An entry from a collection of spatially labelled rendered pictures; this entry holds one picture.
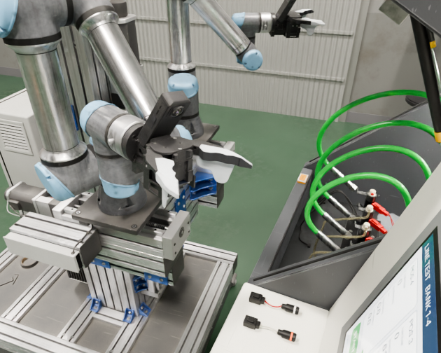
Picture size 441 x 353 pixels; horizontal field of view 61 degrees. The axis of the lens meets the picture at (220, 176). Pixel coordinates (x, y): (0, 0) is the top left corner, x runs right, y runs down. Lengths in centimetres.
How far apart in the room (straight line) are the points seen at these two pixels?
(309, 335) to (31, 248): 85
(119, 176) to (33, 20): 35
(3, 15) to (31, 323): 152
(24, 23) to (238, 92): 360
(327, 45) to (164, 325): 305
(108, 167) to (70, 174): 26
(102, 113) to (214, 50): 361
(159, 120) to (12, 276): 184
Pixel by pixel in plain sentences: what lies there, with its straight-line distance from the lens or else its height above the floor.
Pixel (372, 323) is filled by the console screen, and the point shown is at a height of 125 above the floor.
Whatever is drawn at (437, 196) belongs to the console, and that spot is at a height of 142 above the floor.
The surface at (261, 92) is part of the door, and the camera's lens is 427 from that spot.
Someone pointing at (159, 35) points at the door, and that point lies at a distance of 452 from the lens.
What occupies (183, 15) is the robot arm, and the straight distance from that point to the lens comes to 153.
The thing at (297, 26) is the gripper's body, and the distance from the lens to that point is 162.
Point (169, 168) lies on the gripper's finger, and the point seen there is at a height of 147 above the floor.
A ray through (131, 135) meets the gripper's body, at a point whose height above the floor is 146.
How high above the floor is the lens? 175
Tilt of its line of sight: 34 degrees down
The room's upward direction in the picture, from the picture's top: straight up
